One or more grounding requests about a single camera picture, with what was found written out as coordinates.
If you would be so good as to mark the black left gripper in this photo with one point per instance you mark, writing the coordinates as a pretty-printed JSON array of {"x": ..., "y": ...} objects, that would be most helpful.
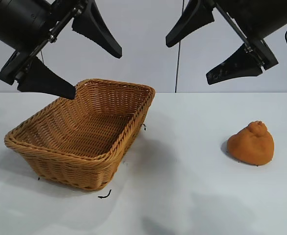
[{"x": 23, "y": 22}]

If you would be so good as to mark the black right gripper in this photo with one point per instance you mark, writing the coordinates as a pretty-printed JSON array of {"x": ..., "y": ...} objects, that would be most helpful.
[{"x": 260, "y": 17}]

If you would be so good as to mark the brown woven wicker basket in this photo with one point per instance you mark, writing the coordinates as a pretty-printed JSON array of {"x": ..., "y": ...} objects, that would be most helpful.
[{"x": 84, "y": 127}]

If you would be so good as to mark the knobbly orange fruit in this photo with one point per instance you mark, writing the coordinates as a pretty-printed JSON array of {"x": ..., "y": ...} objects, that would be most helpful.
[{"x": 250, "y": 147}]

